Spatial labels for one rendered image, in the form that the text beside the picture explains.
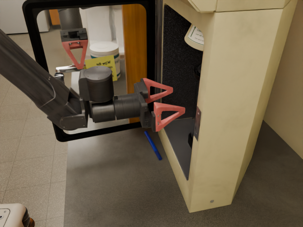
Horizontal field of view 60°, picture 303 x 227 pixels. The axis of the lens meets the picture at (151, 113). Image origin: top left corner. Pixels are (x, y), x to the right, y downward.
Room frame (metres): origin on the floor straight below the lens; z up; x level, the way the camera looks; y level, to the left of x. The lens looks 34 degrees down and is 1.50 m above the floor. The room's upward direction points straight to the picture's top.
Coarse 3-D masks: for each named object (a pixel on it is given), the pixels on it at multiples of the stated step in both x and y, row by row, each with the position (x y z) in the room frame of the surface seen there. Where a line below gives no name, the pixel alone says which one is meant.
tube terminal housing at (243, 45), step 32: (224, 0) 0.40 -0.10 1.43; (256, 0) 0.41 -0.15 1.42; (288, 0) 0.45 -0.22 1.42; (224, 32) 0.40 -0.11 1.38; (256, 32) 0.41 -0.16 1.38; (224, 64) 0.40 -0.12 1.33; (256, 64) 0.41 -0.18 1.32; (224, 96) 0.40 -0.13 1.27; (256, 96) 0.42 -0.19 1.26; (224, 128) 0.41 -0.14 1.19; (256, 128) 0.50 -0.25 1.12; (192, 160) 0.41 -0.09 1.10; (224, 160) 0.41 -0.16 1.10; (192, 192) 0.40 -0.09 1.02; (224, 192) 0.41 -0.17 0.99
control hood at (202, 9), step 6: (180, 0) 0.46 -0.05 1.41; (186, 0) 0.40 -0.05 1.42; (192, 0) 0.39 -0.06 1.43; (198, 0) 0.39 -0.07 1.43; (204, 0) 0.39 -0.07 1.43; (210, 0) 0.39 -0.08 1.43; (216, 0) 0.40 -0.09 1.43; (192, 6) 0.40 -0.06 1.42; (198, 6) 0.39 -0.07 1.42; (204, 6) 0.39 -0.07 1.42; (210, 6) 0.39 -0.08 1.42; (204, 12) 0.39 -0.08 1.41; (210, 12) 0.40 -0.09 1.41
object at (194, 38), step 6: (192, 24) 0.56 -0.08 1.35; (192, 30) 0.54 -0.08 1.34; (198, 30) 0.52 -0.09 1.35; (186, 36) 0.55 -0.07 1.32; (192, 36) 0.53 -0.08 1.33; (198, 36) 0.51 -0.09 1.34; (186, 42) 0.54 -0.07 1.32; (192, 42) 0.52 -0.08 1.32; (198, 42) 0.50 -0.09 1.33; (198, 48) 0.50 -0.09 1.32
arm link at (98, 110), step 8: (88, 104) 0.49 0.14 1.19; (96, 104) 0.49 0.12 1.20; (104, 104) 0.49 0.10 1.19; (112, 104) 0.49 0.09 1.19; (88, 112) 0.50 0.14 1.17; (96, 112) 0.48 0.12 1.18; (104, 112) 0.48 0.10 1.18; (112, 112) 0.48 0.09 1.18; (96, 120) 0.47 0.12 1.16; (104, 120) 0.48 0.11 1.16; (112, 120) 0.49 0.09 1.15
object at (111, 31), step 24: (24, 0) 0.61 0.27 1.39; (48, 24) 0.61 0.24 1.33; (72, 24) 0.63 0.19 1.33; (96, 24) 0.65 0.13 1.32; (120, 24) 0.66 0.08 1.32; (144, 24) 0.68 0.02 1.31; (48, 48) 0.61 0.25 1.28; (72, 48) 0.62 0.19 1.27; (96, 48) 0.64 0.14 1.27; (120, 48) 0.66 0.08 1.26; (144, 48) 0.68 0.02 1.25; (72, 72) 0.62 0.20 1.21; (120, 72) 0.66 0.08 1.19; (144, 72) 0.68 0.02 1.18; (120, 120) 0.66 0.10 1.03
